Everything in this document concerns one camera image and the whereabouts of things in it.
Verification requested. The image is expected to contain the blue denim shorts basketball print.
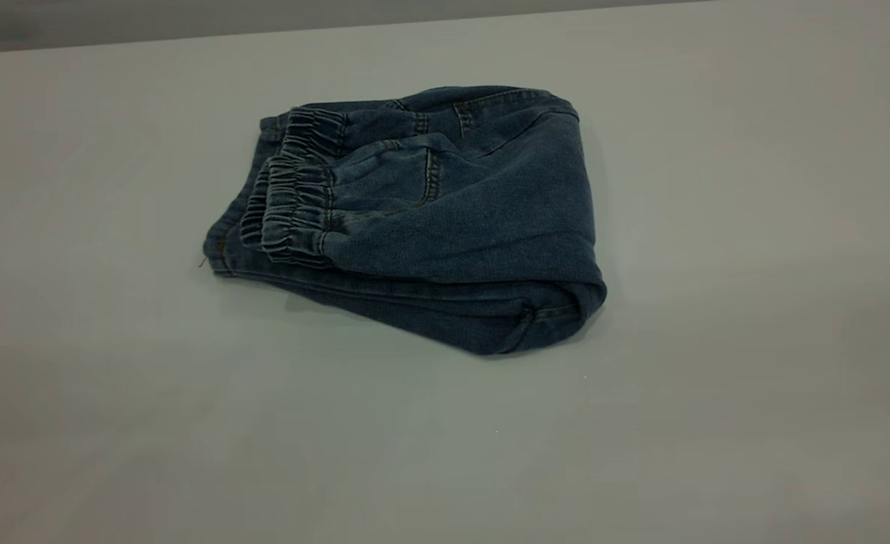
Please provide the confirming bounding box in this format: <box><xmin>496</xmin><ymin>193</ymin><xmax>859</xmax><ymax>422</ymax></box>
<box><xmin>199</xmin><ymin>85</ymin><xmax>608</xmax><ymax>357</ymax></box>

